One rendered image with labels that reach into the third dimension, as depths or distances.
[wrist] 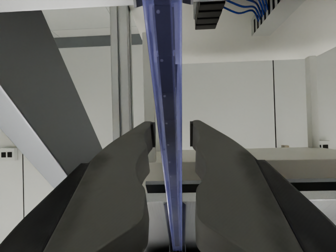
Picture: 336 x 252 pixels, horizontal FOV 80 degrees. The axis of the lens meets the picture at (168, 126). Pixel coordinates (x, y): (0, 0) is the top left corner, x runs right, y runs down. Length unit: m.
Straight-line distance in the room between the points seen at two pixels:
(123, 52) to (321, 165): 0.60
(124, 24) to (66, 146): 0.39
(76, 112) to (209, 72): 1.85
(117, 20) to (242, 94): 1.63
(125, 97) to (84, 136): 0.28
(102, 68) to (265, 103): 1.57
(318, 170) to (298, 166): 0.05
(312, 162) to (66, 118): 0.63
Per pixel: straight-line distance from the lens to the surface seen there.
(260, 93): 2.08
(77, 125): 0.19
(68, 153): 0.18
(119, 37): 0.52
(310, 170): 0.70
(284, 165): 0.66
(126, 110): 0.46
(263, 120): 2.06
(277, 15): 0.56
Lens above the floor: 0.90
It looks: 1 degrees down
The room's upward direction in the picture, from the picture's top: 178 degrees clockwise
